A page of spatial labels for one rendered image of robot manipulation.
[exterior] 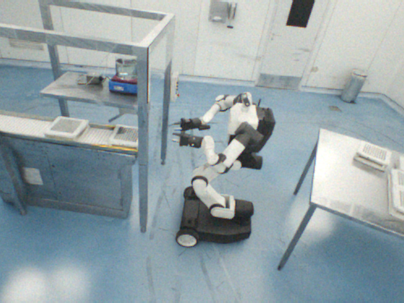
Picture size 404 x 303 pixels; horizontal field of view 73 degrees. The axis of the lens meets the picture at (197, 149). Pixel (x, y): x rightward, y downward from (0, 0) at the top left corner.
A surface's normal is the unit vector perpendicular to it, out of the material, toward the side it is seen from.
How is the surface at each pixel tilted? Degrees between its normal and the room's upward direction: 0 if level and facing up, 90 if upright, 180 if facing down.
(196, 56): 90
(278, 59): 90
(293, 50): 90
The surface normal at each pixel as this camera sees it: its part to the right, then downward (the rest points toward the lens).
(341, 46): 0.05, 0.59
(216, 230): 0.11, -0.80
